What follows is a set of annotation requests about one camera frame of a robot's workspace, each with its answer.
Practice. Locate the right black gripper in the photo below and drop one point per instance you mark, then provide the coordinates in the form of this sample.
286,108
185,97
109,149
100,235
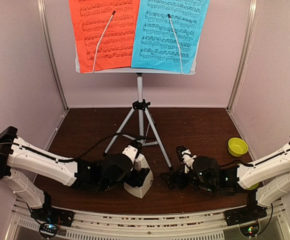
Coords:
172,176

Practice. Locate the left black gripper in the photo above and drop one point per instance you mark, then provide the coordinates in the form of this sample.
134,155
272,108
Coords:
138,177

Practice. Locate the grey metronome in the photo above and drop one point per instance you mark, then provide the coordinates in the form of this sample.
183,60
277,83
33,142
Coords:
139,163

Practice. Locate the grey music stand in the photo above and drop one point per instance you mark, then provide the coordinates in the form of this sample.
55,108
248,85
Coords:
141,105

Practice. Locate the blue sheet music mat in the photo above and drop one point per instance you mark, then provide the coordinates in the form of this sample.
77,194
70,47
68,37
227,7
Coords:
167,34

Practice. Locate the red sheet music mat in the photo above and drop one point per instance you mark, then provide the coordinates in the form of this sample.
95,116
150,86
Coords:
104,32

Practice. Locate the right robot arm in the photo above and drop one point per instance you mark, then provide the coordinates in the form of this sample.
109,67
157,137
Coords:
268,177

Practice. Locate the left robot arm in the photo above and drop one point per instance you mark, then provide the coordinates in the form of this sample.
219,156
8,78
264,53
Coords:
128,168

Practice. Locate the green bowl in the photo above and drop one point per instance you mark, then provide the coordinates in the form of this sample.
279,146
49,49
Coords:
237,147

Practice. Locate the green plate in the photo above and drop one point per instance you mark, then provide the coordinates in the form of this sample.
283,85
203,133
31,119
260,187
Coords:
253,187

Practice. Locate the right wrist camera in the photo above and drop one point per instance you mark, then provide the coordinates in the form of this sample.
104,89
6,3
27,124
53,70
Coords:
186,157

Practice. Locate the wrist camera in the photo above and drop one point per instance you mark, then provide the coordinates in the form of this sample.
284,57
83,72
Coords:
186,157
132,150

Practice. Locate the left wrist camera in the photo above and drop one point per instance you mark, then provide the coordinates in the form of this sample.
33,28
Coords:
132,150

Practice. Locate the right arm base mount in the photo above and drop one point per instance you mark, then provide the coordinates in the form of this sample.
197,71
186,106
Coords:
247,220

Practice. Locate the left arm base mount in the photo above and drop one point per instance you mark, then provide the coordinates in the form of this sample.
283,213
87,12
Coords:
50,222

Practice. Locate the aluminium front rail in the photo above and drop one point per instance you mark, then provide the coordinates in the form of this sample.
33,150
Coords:
204,225

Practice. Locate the right aluminium corner post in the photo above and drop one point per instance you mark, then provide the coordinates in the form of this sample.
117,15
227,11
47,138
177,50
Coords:
247,43

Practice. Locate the aluminium corner post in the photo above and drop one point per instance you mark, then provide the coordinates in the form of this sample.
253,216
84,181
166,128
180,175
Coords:
247,43
51,56

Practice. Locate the left aluminium corner post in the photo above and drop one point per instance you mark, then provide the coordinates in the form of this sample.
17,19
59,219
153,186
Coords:
51,56

